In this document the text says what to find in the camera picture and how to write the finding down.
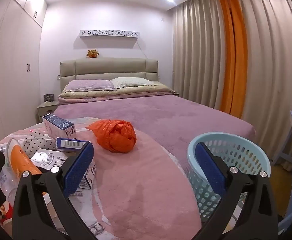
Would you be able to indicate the beige nightstand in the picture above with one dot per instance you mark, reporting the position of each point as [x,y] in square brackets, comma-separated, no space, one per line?
[46,110]

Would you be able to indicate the white printed flat carton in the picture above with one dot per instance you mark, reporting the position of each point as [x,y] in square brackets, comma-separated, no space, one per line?
[48,158]

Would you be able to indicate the light blue plastic basket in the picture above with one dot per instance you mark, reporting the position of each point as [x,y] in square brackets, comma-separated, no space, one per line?
[243,155]

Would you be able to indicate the brown plush toy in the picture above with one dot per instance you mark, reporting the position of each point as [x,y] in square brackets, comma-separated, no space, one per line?
[93,53]

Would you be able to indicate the blue white cardboard box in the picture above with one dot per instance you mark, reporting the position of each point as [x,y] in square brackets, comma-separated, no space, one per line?
[57,125]

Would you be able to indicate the purple pillow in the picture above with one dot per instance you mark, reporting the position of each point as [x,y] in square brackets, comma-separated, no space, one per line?
[91,85]

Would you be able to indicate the purple bedspread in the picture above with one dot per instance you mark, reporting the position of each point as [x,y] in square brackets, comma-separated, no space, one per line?
[173,120]

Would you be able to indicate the beige curtain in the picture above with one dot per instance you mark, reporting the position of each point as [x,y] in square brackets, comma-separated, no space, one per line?
[273,67]

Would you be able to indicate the orange plastic bag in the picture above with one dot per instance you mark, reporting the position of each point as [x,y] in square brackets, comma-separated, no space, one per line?
[116,136]

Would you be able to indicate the folded beige quilt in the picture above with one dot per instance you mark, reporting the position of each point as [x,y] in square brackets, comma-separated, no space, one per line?
[126,93]

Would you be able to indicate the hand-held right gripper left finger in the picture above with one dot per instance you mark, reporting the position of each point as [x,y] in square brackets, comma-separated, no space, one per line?
[76,166]

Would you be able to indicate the beige bed headboard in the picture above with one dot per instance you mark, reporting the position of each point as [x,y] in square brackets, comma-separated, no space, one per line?
[111,67]

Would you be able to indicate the clear plastic bottle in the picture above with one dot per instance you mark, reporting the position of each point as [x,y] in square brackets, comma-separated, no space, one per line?
[7,182]

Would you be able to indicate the small blue barcode box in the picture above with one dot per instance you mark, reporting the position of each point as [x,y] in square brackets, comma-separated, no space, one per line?
[71,143]

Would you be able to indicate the orange curtain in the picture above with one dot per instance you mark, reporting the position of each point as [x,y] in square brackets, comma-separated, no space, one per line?
[229,55]

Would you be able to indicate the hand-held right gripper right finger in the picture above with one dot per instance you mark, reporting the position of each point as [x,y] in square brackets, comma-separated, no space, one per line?
[211,166]

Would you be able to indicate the white wall shelf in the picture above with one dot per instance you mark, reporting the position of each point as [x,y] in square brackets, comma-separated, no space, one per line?
[109,33]

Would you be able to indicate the white patterned pillow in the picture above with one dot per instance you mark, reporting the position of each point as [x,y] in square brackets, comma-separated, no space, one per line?
[131,82]

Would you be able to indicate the small white blue box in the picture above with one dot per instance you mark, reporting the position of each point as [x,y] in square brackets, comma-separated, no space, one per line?
[88,177]

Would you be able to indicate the orange white tube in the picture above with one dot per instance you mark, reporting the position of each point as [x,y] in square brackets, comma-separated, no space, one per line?
[21,160]

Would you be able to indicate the red white printed packet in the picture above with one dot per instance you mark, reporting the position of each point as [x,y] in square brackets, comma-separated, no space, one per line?
[5,215]

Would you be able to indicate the white dotted folded cloth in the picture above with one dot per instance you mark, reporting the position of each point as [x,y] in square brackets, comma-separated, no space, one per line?
[40,141]

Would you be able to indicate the white wardrobe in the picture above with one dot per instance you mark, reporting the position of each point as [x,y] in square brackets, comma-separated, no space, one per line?
[13,55]

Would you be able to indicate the pink elephant blanket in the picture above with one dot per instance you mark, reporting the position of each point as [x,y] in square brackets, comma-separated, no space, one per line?
[136,192]

